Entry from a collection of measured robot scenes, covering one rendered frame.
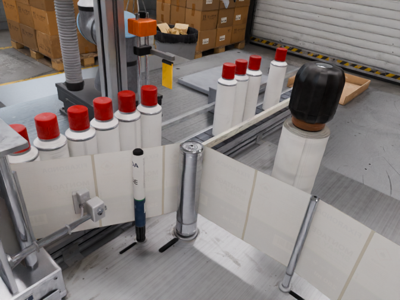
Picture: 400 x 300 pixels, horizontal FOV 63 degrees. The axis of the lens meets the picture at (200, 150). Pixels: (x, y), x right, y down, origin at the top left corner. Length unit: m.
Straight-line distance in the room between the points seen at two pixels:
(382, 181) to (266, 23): 4.81
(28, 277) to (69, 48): 0.38
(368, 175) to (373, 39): 4.06
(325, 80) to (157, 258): 0.40
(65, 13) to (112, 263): 0.43
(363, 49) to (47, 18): 3.90
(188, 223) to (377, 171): 0.63
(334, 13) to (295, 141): 4.58
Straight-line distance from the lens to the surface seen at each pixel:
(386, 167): 1.08
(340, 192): 0.81
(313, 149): 0.61
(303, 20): 5.33
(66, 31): 0.65
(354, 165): 1.04
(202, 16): 4.46
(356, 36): 5.05
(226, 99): 0.85
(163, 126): 0.79
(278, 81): 1.07
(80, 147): 0.59
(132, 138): 0.65
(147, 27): 0.71
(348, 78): 1.73
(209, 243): 0.61
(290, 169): 0.63
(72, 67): 0.66
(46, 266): 0.52
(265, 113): 1.02
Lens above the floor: 1.33
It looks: 32 degrees down
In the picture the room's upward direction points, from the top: 5 degrees clockwise
